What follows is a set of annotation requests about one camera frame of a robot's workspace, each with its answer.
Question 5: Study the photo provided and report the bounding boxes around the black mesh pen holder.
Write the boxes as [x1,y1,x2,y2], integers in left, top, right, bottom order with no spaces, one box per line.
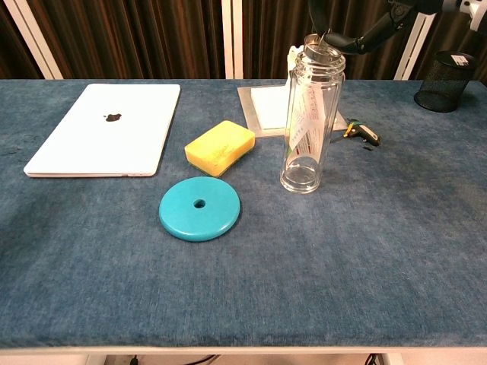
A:
[413,50,478,113]

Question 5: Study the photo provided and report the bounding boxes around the clear glass bottle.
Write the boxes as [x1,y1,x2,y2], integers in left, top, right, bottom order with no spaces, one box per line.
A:
[279,49,347,195]

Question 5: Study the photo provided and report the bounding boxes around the dark brown curtain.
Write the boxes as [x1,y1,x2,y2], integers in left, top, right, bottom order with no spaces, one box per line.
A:
[0,0,487,81]

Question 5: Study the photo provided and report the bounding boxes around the white vertical frame post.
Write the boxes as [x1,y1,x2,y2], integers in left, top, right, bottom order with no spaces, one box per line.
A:
[221,0,244,80]

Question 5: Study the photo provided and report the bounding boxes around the teal disc with hole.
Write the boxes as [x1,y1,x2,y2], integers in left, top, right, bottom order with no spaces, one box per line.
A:
[158,176,242,243]

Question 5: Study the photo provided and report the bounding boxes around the small metal strainer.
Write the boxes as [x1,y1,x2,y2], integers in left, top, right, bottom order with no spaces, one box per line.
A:
[304,33,343,61]

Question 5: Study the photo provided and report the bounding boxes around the black green hand tool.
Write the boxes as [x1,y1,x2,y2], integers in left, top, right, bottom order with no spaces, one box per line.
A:
[329,118,382,147]

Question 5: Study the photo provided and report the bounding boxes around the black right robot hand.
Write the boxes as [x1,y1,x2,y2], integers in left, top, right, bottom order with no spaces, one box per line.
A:
[307,0,444,56]

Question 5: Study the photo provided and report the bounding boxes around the white closed laptop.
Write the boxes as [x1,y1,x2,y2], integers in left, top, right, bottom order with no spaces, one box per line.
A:
[23,83,182,179]

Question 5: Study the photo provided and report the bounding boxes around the white plastic clip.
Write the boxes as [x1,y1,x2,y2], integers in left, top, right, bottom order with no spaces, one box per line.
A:
[286,44,305,73]

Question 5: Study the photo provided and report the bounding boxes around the yellow cleaning sponge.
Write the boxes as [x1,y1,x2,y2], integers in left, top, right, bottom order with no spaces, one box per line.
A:
[184,119,256,178]

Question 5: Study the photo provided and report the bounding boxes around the blue felt tablecloth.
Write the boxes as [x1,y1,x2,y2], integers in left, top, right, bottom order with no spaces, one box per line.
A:
[0,78,487,349]

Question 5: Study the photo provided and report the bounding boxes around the white slanted frame post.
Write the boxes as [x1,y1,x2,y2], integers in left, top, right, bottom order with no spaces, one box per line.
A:
[2,0,64,81]
[393,11,434,81]

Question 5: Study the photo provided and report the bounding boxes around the printed paper leaflet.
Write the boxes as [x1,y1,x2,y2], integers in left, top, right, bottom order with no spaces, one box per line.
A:
[288,85,325,154]

